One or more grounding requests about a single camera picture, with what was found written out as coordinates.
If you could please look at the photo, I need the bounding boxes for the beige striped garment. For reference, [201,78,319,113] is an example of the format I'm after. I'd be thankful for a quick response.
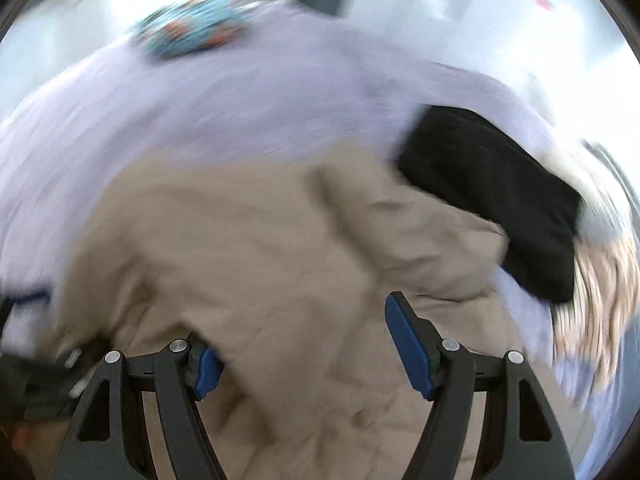
[552,234,639,390]

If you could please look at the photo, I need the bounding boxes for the black knit garment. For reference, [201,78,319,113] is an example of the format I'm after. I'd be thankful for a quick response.
[397,106,582,304]

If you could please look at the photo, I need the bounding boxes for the lavender bed sheet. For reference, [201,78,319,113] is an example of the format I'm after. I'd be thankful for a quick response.
[0,0,632,441]

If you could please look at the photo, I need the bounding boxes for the blue monkey print pillow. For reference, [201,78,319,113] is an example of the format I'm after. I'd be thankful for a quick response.
[131,0,250,60]

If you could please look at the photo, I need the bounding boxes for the beige puffer jacket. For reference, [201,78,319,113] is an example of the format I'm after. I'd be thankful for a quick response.
[46,144,591,479]

